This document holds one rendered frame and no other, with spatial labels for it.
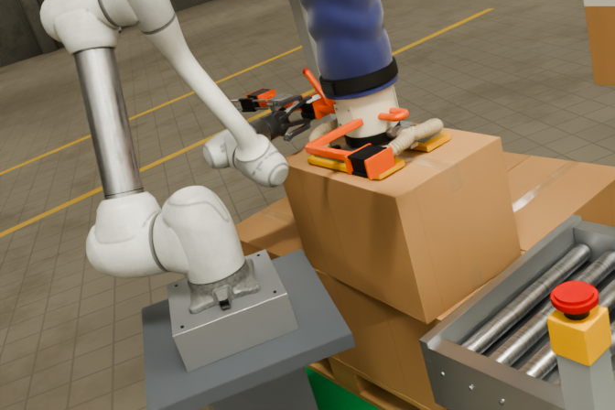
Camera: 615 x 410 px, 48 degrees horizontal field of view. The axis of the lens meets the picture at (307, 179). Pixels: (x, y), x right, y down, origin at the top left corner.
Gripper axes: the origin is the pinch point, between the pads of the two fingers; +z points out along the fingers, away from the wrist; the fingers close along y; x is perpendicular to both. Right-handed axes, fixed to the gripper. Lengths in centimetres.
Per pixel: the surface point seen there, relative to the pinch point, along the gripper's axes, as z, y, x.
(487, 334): -14, 53, 71
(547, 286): 12, 54, 71
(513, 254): 17, 50, 56
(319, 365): -16, 105, -22
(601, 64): 138, 36, 12
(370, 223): -19, 25, 40
